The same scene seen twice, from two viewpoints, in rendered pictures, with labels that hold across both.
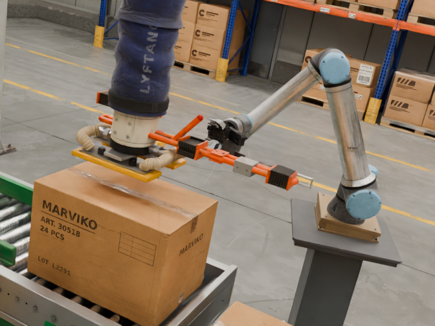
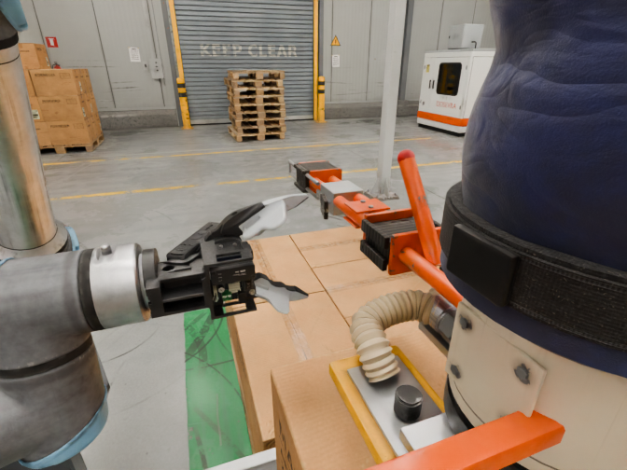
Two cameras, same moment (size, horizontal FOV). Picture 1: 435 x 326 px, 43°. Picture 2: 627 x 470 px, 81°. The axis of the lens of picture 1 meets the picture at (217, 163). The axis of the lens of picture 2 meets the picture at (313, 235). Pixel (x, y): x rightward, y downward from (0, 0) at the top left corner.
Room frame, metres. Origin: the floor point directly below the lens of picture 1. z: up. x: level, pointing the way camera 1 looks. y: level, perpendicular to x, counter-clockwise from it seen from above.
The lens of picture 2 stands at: (2.29, 0.37, 1.43)
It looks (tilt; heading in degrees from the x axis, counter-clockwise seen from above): 25 degrees down; 229
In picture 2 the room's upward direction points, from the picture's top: straight up
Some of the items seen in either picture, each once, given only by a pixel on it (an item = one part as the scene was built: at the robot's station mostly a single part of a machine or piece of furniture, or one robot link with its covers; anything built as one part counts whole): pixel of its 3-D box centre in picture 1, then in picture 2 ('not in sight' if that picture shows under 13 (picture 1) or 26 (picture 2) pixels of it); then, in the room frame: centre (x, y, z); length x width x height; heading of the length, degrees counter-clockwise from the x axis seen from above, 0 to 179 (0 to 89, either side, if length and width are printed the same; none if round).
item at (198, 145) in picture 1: (192, 147); (401, 239); (1.88, 0.10, 1.20); 0.10 x 0.08 x 0.06; 158
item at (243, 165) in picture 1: (245, 166); (341, 197); (1.80, -0.10, 1.19); 0.07 x 0.07 x 0.04; 68
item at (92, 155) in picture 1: (116, 159); not in sight; (1.89, 0.37, 1.09); 0.34 x 0.10 x 0.05; 68
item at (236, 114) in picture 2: not in sight; (254, 103); (-2.20, -6.62, 0.65); 1.29 x 1.10 x 1.31; 67
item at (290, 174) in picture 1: (281, 177); (319, 175); (1.75, -0.22, 1.20); 0.08 x 0.07 x 0.05; 68
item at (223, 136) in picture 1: (221, 131); (202, 274); (2.14, 0.01, 1.20); 0.12 x 0.09 x 0.08; 158
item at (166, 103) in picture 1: (139, 98); (604, 236); (1.98, 0.33, 1.31); 0.23 x 0.23 x 0.04
